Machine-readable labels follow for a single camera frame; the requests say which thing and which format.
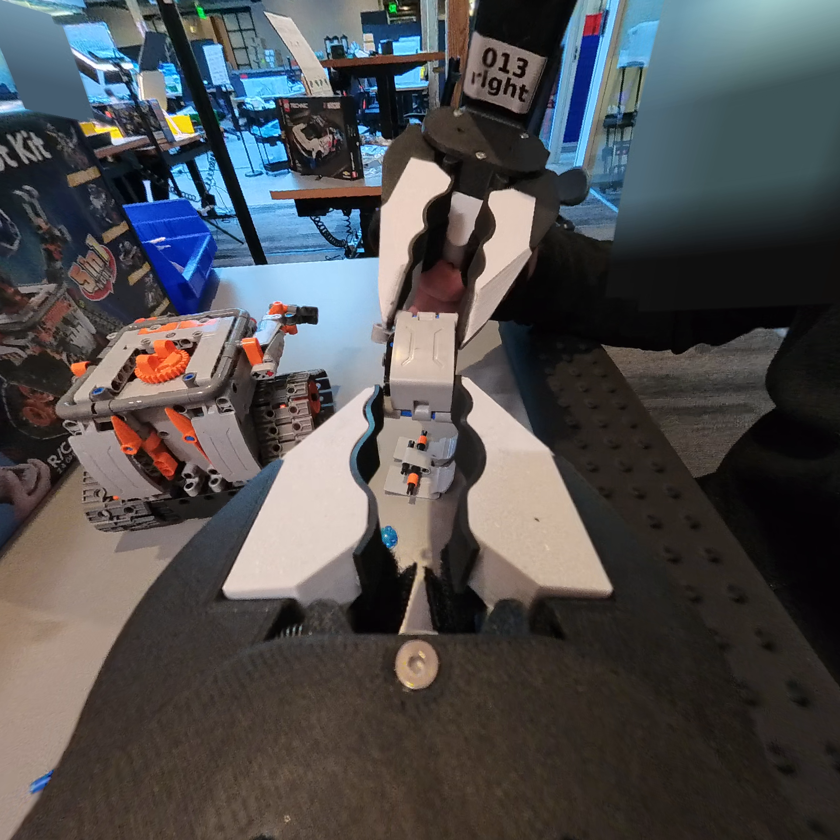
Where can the blue plastic bin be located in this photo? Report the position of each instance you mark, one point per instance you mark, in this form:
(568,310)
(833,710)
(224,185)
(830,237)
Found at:
(177,250)

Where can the light grey toy block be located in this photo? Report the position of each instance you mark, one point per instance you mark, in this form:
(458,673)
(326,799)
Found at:
(423,361)

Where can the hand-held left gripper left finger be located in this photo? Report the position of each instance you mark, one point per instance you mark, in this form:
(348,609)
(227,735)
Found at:
(302,525)

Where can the blue round toy gear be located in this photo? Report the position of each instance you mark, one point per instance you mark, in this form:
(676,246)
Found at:
(390,536)

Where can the black perforated mat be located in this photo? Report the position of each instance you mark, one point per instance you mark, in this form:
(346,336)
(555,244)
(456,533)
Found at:
(696,591)

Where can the grey orange tracked toy robot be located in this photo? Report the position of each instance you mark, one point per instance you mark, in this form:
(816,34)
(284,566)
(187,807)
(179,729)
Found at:
(171,420)

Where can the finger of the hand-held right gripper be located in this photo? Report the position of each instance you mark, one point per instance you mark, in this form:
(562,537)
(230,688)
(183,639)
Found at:
(515,250)
(404,230)

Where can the wooden support post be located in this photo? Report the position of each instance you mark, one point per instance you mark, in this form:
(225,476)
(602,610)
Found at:
(458,26)

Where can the person's right hand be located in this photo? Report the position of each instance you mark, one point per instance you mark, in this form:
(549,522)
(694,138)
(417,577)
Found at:
(433,292)

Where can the black metal pole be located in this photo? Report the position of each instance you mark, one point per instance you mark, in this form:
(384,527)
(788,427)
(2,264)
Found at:
(217,131)

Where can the small grey orange toy part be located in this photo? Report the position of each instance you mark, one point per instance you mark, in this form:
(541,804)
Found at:
(420,462)

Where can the person's right forearm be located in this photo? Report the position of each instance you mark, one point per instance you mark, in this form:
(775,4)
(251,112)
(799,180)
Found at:
(630,289)

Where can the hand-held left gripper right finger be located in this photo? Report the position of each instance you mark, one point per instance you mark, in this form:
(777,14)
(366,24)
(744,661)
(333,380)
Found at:
(538,525)

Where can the black toy box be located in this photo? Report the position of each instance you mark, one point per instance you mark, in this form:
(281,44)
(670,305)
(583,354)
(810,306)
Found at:
(322,138)

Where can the blue robot kit box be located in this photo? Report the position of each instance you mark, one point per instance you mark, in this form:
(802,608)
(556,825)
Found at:
(59,289)

